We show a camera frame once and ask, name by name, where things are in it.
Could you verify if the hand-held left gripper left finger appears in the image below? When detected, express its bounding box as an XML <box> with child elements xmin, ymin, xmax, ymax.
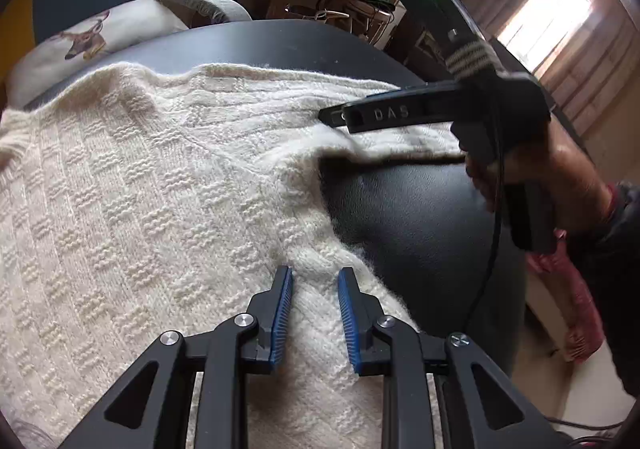
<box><xmin>59</xmin><ymin>265</ymin><xmax>294</xmax><ymax>449</ymax></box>

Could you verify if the white knit sweater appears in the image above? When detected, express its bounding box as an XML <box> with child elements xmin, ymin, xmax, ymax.
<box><xmin>0</xmin><ymin>62</ymin><xmax>466</xmax><ymax>449</ymax></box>

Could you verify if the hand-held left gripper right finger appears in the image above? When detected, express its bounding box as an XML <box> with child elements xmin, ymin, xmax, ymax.
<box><xmin>337</xmin><ymin>267</ymin><xmax>572</xmax><ymax>449</ymax></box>

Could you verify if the person's right hand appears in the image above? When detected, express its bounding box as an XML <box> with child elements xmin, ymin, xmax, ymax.
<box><xmin>466</xmin><ymin>127</ymin><xmax>617</xmax><ymax>236</ymax></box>

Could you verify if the deer print pillow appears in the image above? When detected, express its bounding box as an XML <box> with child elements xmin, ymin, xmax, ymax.
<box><xmin>7</xmin><ymin>0</ymin><xmax>189</xmax><ymax>105</ymax></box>

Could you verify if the pink cloth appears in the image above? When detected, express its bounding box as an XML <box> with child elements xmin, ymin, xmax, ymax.
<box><xmin>527</xmin><ymin>229</ymin><xmax>607</xmax><ymax>364</ymax></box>

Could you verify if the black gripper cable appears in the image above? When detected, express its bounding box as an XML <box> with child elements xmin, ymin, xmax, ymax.
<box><xmin>460</xmin><ymin>74</ymin><xmax>507</xmax><ymax>333</ymax></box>

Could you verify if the bright window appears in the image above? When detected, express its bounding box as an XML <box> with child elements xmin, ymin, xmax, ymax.
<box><xmin>498</xmin><ymin>0</ymin><xmax>593</xmax><ymax>76</ymax></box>

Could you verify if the black leather ottoman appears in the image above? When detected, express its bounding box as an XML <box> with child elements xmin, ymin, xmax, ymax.
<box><xmin>22</xmin><ymin>19</ymin><xmax>529</xmax><ymax>380</ymax></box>

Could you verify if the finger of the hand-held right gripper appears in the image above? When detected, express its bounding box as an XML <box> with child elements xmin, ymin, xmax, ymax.
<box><xmin>318</xmin><ymin>102</ymin><xmax>354</xmax><ymax>130</ymax></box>

